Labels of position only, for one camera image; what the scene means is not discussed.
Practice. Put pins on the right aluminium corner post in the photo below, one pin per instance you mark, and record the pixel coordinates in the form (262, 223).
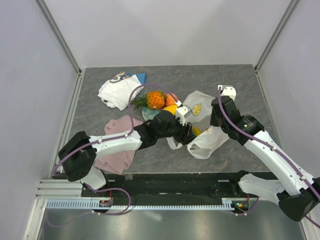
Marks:
(276, 33)

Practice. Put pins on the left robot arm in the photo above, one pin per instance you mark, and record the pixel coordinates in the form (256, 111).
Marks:
(78, 156)

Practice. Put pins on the patterned fruit plate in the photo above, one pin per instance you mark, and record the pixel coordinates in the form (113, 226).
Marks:
(149, 114)

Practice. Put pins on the peach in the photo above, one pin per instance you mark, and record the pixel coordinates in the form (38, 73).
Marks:
(170, 99)

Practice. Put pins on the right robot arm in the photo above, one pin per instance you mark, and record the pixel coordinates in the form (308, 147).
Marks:
(298, 191)

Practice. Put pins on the aluminium corner post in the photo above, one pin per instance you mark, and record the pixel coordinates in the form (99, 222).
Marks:
(58, 34)
(276, 33)

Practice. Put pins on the pink cloth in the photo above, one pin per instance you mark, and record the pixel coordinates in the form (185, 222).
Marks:
(121, 156)

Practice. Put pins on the orange pineapple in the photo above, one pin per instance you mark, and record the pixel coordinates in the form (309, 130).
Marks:
(153, 100)

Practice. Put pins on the white plastic bag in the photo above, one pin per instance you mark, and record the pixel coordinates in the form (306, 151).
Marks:
(205, 144)

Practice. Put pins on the green orange mango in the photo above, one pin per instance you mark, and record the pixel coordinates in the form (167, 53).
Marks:
(196, 131)

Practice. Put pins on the left aluminium corner post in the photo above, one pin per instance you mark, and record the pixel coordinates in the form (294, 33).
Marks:
(58, 34)

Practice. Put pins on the black base frame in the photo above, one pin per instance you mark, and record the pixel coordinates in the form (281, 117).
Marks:
(171, 188)

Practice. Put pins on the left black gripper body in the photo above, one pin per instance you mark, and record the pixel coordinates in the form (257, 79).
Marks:
(176, 129)

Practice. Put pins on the yellow mango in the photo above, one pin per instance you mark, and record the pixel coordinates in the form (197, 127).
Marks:
(171, 108)

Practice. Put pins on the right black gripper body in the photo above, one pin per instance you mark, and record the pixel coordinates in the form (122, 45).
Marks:
(216, 121)

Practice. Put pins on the white slotted cable duct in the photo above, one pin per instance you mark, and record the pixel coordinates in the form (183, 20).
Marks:
(104, 204)

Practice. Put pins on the white printed t-shirt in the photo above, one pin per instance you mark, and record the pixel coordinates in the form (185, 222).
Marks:
(116, 91)

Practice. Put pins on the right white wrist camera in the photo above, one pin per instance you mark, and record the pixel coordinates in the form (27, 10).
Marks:
(227, 90)

